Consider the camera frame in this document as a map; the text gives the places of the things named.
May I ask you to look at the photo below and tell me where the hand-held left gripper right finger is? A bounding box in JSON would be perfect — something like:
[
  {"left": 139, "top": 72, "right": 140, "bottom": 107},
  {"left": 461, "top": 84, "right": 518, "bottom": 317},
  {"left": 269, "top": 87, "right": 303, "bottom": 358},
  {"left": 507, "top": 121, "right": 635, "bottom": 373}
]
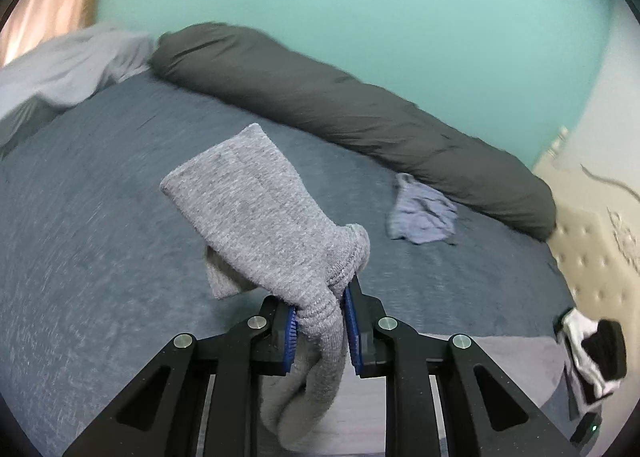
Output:
[{"left": 342, "top": 277, "right": 581, "bottom": 457}]

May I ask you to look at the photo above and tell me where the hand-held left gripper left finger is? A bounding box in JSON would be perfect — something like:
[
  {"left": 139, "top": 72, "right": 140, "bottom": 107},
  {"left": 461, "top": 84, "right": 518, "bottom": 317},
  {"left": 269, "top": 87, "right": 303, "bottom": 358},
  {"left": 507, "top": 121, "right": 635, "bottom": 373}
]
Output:
[{"left": 62, "top": 294, "right": 301, "bottom": 457}]

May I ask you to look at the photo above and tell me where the grey knit sweater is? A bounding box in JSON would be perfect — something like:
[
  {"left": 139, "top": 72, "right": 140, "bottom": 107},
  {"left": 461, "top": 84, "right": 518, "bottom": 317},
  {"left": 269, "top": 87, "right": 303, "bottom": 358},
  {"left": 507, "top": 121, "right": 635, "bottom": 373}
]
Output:
[{"left": 160, "top": 123, "right": 568, "bottom": 457}]

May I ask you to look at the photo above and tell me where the light grey folded garment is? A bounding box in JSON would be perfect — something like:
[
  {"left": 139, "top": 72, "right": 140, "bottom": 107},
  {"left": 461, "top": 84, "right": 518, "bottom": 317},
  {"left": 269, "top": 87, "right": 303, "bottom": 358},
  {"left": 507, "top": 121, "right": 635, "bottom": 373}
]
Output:
[{"left": 565, "top": 362, "right": 593, "bottom": 420}]

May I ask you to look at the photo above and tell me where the thick black folded garment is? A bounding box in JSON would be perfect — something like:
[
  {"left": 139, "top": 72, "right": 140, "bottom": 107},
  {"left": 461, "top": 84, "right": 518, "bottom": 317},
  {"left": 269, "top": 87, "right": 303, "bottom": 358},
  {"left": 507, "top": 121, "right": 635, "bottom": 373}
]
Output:
[{"left": 582, "top": 319, "right": 627, "bottom": 383}]

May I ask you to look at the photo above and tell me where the black and white garment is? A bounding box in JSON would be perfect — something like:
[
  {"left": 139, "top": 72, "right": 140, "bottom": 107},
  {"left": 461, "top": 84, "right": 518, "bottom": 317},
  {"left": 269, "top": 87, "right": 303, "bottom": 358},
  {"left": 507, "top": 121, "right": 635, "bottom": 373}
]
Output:
[{"left": 557, "top": 309, "right": 621, "bottom": 398}]

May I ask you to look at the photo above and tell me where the blue patterned garment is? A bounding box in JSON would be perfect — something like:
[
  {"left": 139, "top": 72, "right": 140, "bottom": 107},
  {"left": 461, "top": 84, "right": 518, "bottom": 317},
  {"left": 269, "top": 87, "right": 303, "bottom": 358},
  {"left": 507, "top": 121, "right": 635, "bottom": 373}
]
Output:
[{"left": 386, "top": 173, "right": 458, "bottom": 245}]

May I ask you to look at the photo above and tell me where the cream tufted headboard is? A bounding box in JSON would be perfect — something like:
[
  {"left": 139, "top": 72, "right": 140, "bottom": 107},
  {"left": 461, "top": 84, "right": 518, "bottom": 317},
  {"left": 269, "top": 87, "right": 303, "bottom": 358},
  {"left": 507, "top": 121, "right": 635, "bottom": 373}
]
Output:
[{"left": 532, "top": 127, "right": 640, "bottom": 338}]

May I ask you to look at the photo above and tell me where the dark grey long pillow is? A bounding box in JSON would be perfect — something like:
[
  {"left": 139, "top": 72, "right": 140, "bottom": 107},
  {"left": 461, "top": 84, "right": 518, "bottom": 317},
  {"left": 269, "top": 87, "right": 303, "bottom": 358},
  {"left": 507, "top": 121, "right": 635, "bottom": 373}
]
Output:
[{"left": 150, "top": 23, "right": 557, "bottom": 243}]

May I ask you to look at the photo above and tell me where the light grey pillow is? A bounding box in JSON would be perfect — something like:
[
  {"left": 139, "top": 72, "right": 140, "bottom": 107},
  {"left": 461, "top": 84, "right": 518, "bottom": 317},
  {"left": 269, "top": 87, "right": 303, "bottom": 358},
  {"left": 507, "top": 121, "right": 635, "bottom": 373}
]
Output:
[{"left": 0, "top": 21, "right": 156, "bottom": 148}]

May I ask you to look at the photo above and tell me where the pink curtain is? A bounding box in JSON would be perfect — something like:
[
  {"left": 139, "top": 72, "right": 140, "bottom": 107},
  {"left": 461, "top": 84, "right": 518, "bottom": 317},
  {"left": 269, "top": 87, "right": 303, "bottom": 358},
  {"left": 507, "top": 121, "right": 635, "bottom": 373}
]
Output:
[{"left": 0, "top": 0, "right": 113, "bottom": 68}]

